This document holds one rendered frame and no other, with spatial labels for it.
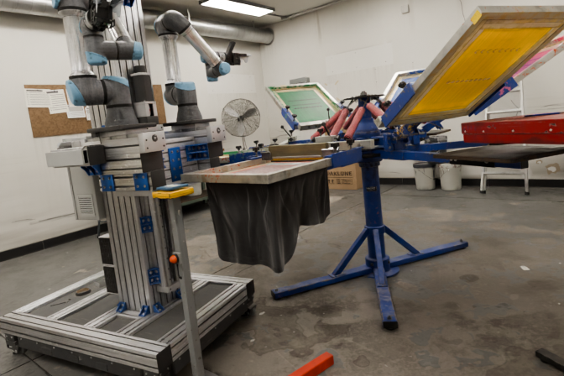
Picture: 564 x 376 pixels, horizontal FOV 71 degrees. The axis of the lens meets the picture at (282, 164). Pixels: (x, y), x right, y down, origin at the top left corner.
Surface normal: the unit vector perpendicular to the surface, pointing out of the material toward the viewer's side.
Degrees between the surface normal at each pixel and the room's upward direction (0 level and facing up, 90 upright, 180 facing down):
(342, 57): 90
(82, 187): 90
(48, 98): 88
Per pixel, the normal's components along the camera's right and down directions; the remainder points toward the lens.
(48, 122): 0.77, -0.01
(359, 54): -0.62, 0.15
